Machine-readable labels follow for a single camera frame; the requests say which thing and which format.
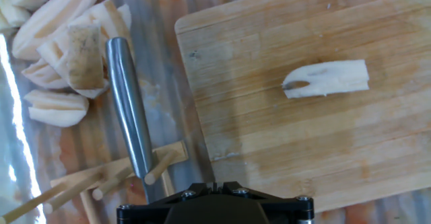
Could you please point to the wooden peg rack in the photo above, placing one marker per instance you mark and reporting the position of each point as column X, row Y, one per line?
column 101, row 177

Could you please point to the steel cleaver knife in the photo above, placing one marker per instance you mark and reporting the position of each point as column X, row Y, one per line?
column 129, row 109

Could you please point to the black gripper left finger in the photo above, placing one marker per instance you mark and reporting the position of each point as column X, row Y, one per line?
column 148, row 212

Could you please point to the lotus root half piece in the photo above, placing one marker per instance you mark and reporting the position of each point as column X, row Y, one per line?
column 330, row 79

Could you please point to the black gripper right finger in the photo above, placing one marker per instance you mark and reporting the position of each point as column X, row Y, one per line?
column 289, row 212

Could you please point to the marble pattern plastic mat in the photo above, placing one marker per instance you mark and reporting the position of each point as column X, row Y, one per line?
column 161, row 82

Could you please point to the lotus root wedge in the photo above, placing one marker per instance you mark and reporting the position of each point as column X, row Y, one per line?
column 57, row 109

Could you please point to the small pale lotus root piece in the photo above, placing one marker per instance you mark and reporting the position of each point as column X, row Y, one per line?
column 42, row 76

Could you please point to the bamboo cutting board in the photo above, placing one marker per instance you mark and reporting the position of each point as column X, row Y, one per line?
column 303, row 143

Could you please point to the lotus root chunk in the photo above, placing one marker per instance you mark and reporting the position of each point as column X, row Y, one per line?
column 114, row 19

